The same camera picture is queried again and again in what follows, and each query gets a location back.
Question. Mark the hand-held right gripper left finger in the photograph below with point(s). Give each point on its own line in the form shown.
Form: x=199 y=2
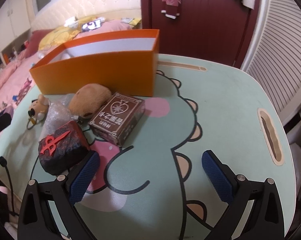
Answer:
x=85 y=177

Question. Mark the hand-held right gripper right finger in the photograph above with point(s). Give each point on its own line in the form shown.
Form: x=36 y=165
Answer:
x=216 y=177

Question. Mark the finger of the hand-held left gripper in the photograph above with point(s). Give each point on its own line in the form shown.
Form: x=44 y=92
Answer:
x=0 y=122

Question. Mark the black stone box red symbol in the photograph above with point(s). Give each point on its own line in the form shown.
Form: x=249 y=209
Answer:
x=65 y=152

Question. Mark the clear bubble wrap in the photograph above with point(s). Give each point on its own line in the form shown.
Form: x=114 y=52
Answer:
x=56 y=115

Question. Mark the brown card box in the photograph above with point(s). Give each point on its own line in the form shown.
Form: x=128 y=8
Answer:
x=115 y=120

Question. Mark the brown plush toy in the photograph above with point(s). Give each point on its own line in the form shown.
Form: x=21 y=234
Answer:
x=90 y=97

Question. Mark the orange cardboard box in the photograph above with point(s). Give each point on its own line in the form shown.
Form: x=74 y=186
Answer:
x=103 y=72

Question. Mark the green cartoon desktop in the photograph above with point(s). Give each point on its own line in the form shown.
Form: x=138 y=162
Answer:
x=228 y=105

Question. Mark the blue tube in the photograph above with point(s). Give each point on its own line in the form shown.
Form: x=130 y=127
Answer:
x=15 y=97

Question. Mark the brown patterned card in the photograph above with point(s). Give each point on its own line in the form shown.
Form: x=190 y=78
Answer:
x=23 y=93

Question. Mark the dark red pillow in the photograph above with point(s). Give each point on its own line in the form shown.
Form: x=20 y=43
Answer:
x=34 y=42

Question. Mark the yellow pillow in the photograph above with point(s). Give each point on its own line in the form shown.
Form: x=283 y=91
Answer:
x=55 y=37

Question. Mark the white cat-face gadget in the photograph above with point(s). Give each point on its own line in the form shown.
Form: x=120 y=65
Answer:
x=74 y=25

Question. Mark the white charger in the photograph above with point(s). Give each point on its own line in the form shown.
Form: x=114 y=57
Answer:
x=70 y=20

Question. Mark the smartphone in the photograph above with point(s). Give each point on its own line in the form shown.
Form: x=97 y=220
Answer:
x=91 y=25

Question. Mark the white slatted panel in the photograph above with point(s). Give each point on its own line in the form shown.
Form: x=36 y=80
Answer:
x=285 y=55

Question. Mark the dark red wooden door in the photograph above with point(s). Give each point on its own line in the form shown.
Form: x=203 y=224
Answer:
x=203 y=30

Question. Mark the cream tufted headboard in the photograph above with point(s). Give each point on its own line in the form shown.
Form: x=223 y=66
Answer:
x=90 y=2

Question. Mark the yellow white patterned cloth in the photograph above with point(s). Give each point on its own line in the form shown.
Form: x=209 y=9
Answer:
x=130 y=21

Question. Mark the white wall cabinet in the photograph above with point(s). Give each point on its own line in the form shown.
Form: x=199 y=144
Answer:
x=10 y=17

